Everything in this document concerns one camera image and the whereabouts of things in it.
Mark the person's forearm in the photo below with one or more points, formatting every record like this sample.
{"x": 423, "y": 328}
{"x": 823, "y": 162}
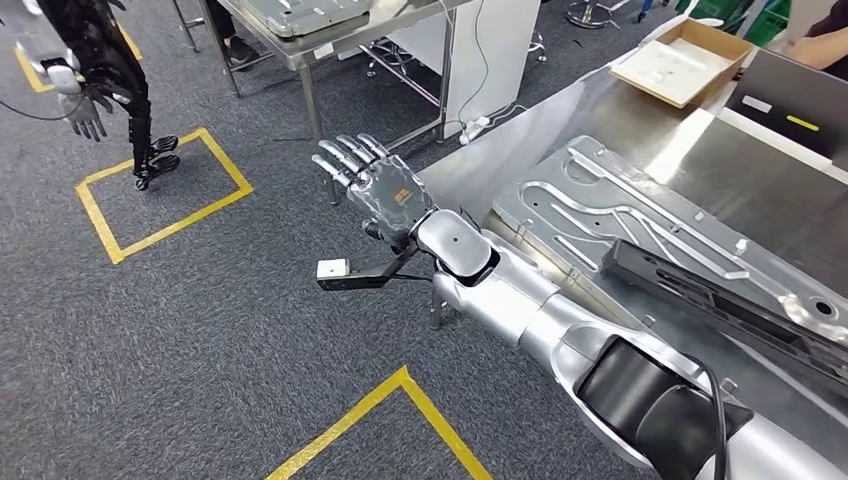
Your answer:
{"x": 821, "y": 53}

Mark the stamped silver metal panel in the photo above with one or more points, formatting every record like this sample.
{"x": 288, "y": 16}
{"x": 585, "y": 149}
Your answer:
{"x": 596, "y": 199}
{"x": 298, "y": 16}

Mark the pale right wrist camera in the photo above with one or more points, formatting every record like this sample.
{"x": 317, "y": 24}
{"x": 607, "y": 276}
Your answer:
{"x": 332, "y": 268}

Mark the open cardboard box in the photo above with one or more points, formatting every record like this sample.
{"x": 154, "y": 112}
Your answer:
{"x": 676, "y": 69}

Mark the green plastic crate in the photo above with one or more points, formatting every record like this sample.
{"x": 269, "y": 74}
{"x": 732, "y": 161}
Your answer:
{"x": 715, "y": 10}
{"x": 768, "y": 20}

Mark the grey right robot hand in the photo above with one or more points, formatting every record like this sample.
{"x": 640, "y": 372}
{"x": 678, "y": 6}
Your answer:
{"x": 397, "y": 199}

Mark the standing humanoid robot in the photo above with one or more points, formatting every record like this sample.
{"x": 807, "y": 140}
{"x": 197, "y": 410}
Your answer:
{"x": 126, "y": 86}

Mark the stainless steel workbench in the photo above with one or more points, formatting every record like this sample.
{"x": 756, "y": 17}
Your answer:
{"x": 503, "y": 152}

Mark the white power strip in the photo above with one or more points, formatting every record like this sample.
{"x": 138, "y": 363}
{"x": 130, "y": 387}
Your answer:
{"x": 474, "y": 129}

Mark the black plastic plate bracket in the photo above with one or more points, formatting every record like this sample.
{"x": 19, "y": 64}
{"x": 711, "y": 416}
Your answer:
{"x": 662, "y": 278}

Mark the chrome round base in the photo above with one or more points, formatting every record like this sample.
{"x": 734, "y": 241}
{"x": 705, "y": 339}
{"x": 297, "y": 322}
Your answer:
{"x": 596, "y": 14}

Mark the grey laptop with stickers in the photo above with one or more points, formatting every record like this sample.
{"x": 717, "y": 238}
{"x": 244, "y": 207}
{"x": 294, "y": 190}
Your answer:
{"x": 795, "y": 86}

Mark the person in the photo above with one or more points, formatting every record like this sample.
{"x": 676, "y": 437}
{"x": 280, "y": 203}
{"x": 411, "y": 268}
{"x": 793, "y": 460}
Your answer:
{"x": 235, "y": 50}
{"x": 831, "y": 16}

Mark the black right camera bracket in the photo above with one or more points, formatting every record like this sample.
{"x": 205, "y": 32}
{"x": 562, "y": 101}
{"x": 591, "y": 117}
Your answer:
{"x": 364, "y": 281}

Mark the chrome chair base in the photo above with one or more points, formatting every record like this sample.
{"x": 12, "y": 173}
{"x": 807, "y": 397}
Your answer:
{"x": 538, "y": 48}

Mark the white cabinet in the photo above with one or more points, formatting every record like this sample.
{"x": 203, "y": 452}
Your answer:
{"x": 510, "y": 53}

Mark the steel side table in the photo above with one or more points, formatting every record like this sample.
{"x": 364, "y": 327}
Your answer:
{"x": 309, "y": 99}

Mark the standing robot's grey hand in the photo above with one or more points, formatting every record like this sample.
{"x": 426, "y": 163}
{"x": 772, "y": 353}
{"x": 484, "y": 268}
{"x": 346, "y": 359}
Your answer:
{"x": 86, "y": 112}

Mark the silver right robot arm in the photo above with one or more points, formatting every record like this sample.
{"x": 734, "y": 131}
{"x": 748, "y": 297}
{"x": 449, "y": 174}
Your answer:
{"x": 503, "y": 298}

